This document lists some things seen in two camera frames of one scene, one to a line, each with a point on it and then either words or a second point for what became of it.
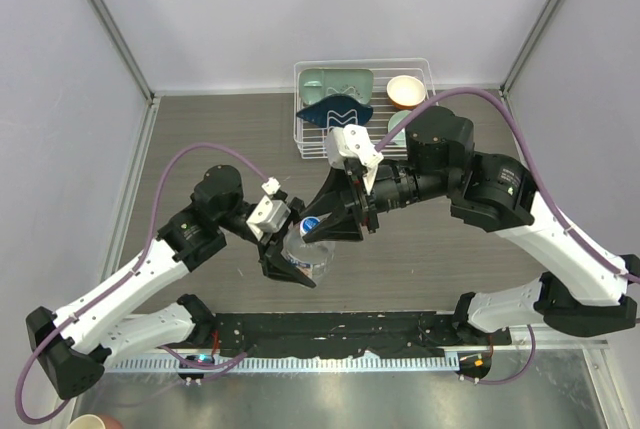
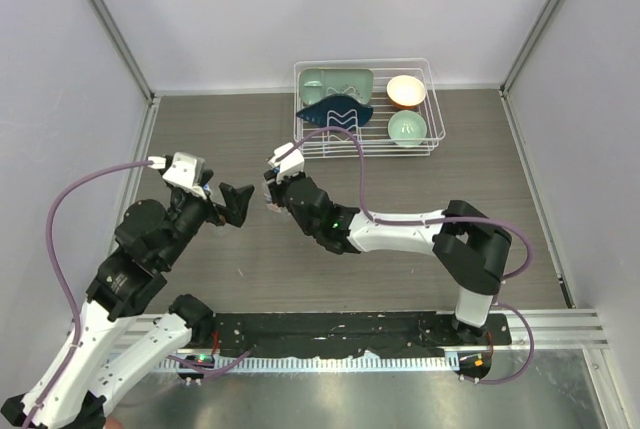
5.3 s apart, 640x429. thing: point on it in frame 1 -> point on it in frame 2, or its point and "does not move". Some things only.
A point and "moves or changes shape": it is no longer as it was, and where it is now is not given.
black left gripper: (274, 263) -> (237, 204)
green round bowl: (400, 138) does not move
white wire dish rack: (373, 93) does not move
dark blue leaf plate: (336, 110) does not move
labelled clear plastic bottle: (314, 258) moves or changes shape
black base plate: (316, 335) does not move
